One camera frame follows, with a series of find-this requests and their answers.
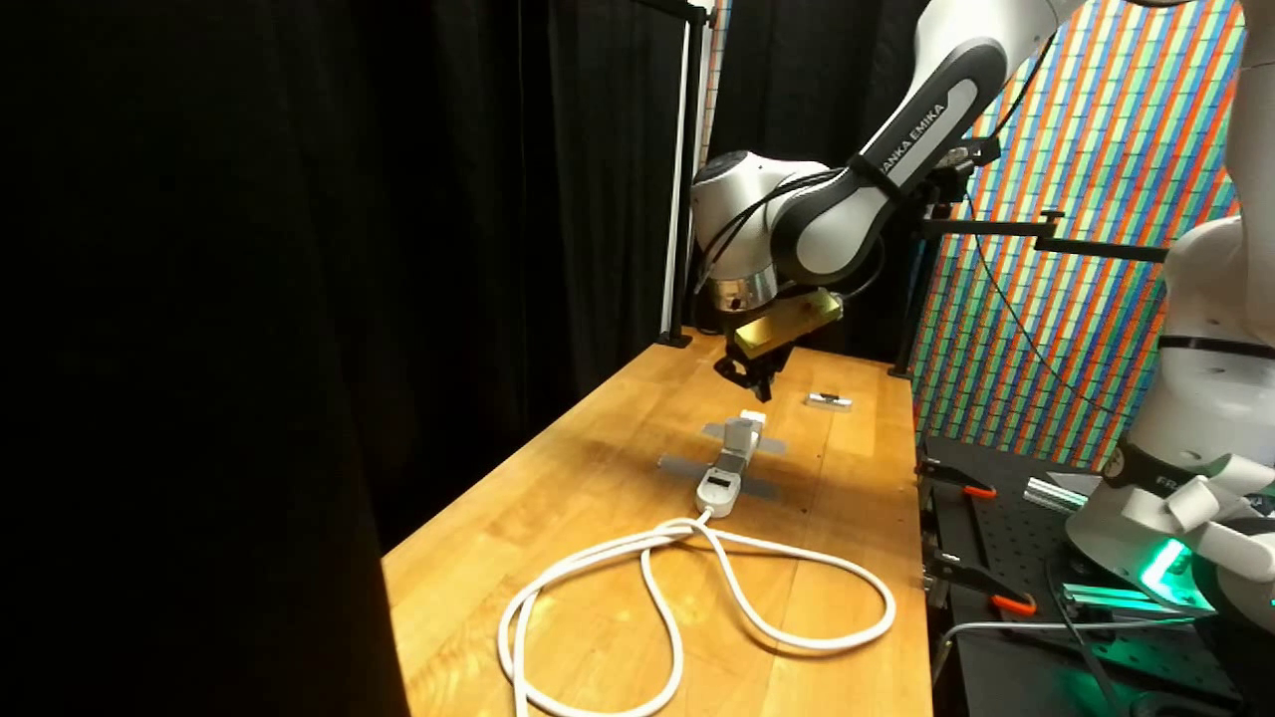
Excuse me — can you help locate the black clamp orange handle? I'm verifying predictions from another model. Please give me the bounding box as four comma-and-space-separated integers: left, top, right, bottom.
926, 547, 1043, 627
913, 453, 1004, 510

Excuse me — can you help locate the white cable with plug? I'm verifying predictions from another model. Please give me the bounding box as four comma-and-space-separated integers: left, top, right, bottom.
496, 405, 902, 717

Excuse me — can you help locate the black curtain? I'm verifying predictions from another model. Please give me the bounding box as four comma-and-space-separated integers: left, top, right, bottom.
0, 0, 979, 717

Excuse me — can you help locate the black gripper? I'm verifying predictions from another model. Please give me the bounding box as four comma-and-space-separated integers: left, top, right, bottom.
715, 335, 790, 405

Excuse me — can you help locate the white pole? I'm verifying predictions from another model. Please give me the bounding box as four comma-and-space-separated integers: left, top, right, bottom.
652, 0, 728, 350

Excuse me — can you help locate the light grey cable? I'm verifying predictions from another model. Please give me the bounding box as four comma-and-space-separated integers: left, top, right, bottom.
944, 609, 1209, 644

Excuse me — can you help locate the silver metal block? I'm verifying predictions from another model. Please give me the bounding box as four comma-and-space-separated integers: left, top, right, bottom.
1020, 470, 1104, 520

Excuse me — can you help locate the colourful patterned board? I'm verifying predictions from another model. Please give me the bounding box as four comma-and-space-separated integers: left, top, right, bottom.
909, 0, 1275, 477

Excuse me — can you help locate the black breadboard table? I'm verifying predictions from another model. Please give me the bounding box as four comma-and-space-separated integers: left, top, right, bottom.
913, 436, 1275, 717

